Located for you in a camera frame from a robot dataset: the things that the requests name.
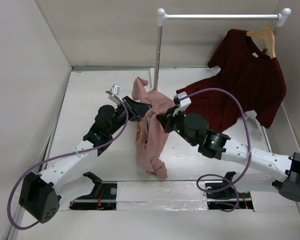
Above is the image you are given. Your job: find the pink t shirt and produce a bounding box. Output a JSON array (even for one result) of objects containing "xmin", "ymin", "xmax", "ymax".
[{"xmin": 131, "ymin": 77, "xmax": 174, "ymax": 179}]

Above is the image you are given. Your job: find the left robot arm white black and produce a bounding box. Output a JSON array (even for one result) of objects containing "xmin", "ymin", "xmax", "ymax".
[{"xmin": 19, "ymin": 95, "xmax": 152, "ymax": 224}]

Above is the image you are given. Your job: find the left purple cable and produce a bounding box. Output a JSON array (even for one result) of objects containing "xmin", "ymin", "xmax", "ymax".
[{"xmin": 6, "ymin": 90, "xmax": 130, "ymax": 230}]

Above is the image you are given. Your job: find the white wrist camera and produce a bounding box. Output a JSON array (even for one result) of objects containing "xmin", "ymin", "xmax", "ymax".
[
  {"xmin": 106, "ymin": 84, "xmax": 121, "ymax": 105},
  {"xmin": 172, "ymin": 91, "xmax": 192, "ymax": 117}
]

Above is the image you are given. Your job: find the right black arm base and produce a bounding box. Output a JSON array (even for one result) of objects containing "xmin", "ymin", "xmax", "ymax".
[{"xmin": 204, "ymin": 179, "xmax": 254, "ymax": 211}]

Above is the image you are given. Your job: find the purple cable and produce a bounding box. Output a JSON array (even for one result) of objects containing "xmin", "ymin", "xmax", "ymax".
[
  {"xmin": 6, "ymin": 90, "xmax": 130, "ymax": 230},
  {"xmin": 173, "ymin": 87, "xmax": 252, "ymax": 212}
]

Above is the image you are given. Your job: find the cream plastic hanger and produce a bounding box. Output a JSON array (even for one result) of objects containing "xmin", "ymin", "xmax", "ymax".
[{"xmin": 145, "ymin": 107, "xmax": 157, "ymax": 132}]

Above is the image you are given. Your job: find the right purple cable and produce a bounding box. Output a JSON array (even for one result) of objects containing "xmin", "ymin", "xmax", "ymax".
[{"xmin": 173, "ymin": 87, "xmax": 252, "ymax": 212}]

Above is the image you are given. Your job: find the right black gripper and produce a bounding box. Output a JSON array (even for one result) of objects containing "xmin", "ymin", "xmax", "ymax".
[{"xmin": 157, "ymin": 104, "xmax": 197, "ymax": 146}]

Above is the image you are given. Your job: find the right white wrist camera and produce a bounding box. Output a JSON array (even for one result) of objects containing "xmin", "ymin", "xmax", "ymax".
[{"xmin": 172, "ymin": 91, "xmax": 192, "ymax": 117}]

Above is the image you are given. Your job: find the wooden hanger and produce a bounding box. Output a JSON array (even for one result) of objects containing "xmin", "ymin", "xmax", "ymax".
[{"xmin": 246, "ymin": 27, "xmax": 277, "ymax": 59}]

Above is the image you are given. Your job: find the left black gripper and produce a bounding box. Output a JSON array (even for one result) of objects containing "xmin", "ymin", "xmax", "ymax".
[{"xmin": 108, "ymin": 96, "xmax": 152, "ymax": 136}]

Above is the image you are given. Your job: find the dark red t shirt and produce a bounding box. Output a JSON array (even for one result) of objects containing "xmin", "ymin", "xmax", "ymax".
[{"xmin": 176, "ymin": 29, "xmax": 287, "ymax": 132}]

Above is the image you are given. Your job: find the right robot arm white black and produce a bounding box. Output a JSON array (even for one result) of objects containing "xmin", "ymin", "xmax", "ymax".
[{"xmin": 156, "ymin": 107, "xmax": 300, "ymax": 202}]

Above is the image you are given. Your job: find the metal clothes rack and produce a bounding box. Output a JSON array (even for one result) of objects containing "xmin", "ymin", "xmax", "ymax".
[{"xmin": 148, "ymin": 7, "xmax": 292, "ymax": 123}]

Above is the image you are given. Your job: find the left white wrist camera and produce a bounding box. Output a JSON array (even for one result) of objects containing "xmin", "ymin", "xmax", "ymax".
[{"xmin": 106, "ymin": 84, "xmax": 121, "ymax": 105}]

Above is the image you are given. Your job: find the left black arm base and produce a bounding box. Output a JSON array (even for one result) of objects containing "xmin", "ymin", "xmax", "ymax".
[{"xmin": 69, "ymin": 171, "xmax": 118, "ymax": 211}]

